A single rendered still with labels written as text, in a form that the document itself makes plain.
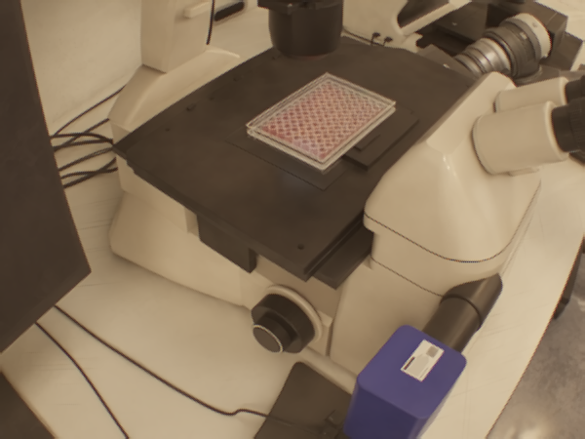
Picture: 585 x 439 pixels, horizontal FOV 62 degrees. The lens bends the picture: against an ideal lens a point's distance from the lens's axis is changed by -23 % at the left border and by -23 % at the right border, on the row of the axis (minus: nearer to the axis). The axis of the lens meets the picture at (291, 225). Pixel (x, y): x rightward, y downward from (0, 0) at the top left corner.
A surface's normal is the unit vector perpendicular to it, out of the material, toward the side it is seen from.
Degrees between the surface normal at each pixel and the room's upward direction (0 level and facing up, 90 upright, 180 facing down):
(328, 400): 5
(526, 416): 0
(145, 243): 48
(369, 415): 90
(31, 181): 86
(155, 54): 90
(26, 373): 0
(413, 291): 90
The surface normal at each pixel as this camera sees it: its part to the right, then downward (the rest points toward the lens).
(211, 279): -0.33, 0.67
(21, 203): 0.79, 0.40
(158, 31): -0.62, 0.55
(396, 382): 0.02, -0.70
